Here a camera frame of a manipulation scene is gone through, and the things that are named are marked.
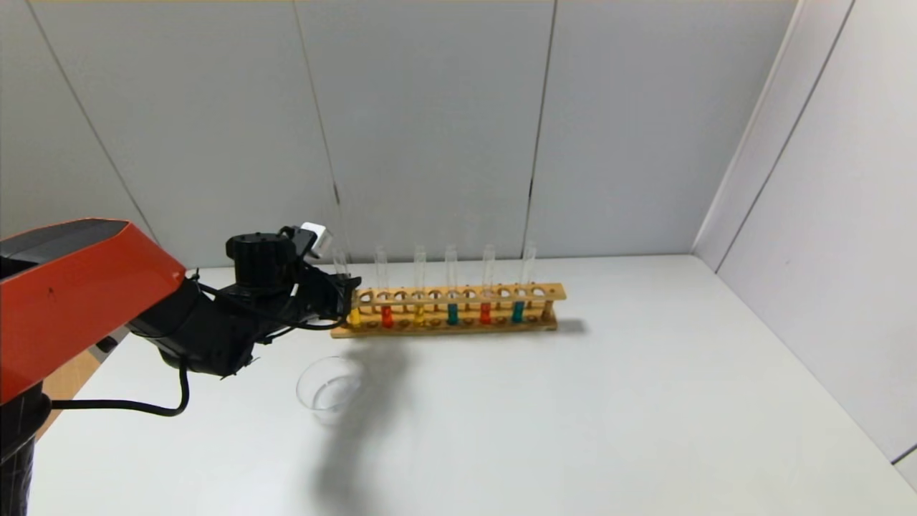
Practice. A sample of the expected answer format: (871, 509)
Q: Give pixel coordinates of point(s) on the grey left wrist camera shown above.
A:
(317, 240)

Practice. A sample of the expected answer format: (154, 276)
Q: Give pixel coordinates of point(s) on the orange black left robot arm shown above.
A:
(71, 301)

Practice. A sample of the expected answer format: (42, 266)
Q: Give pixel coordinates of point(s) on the wooden test tube rack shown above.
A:
(458, 330)

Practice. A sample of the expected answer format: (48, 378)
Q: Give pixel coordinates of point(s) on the yellow pigment glass test tube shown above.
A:
(355, 317)
(420, 315)

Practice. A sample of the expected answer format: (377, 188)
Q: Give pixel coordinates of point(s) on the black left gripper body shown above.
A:
(349, 297)

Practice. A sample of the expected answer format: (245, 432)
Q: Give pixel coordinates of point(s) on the teal pigment glass test tube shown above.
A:
(517, 312)
(452, 315)

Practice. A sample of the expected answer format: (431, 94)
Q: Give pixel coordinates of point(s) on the clear glass dish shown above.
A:
(331, 394)

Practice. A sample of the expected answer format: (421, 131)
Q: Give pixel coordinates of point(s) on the red pigment glass test tube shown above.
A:
(387, 317)
(485, 314)

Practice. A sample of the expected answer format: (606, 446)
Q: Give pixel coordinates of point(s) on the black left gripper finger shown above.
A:
(353, 294)

